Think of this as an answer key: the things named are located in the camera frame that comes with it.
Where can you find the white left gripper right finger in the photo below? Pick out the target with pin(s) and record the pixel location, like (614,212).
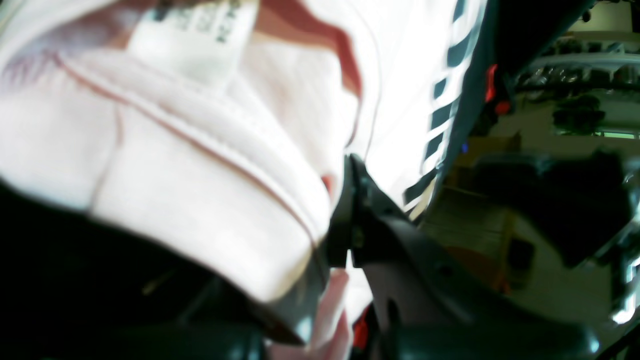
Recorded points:
(428,307)

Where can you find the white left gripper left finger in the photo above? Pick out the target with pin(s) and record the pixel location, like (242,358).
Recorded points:
(221,323)

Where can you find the light pink T-shirt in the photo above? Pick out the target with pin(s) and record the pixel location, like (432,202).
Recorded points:
(200,125)

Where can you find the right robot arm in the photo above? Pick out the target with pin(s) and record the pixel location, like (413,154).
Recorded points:
(587,208)

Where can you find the orange black clamp, blue handles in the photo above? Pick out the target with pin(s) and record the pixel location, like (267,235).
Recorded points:
(500,92)

